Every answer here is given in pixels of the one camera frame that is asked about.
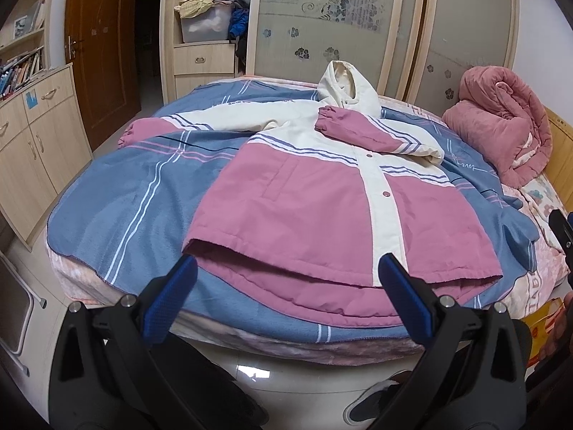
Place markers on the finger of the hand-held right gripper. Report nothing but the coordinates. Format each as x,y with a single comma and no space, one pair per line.
562,237

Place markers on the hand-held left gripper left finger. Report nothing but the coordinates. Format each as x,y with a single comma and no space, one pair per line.
172,295

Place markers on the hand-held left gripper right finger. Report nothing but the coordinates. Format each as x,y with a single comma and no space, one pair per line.
403,300

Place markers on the pink and cream hooded jacket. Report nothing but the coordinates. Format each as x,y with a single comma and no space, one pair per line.
304,197

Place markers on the wooden headboard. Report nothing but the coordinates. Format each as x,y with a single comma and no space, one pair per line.
560,152

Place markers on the yellow box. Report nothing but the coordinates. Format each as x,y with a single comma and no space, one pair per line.
542,322

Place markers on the person's dark shoe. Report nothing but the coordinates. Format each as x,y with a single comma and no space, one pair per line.
374,401

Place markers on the blue striped blanket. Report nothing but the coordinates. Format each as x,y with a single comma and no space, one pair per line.
116,197

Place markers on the pink folded quilt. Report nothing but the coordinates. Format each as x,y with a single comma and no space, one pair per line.
501,125

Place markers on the beige bookshelf cabinet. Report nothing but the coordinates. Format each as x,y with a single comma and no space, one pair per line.
44,152

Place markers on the beige wardrobe drawer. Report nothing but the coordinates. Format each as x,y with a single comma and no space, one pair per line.
203,59

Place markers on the blue sticker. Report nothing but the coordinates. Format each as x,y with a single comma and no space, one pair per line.
31,99

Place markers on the brown wooden door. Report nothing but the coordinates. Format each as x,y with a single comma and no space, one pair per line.
107,53

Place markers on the row of books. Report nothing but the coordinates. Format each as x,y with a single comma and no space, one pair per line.
20,71

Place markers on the blue garment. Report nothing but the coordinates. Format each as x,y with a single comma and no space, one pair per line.
238,22

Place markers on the beige crumpled cloth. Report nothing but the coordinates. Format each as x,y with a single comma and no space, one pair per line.
197,4

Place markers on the beige sliding door wardrobe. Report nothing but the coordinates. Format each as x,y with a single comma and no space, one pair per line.
286,9

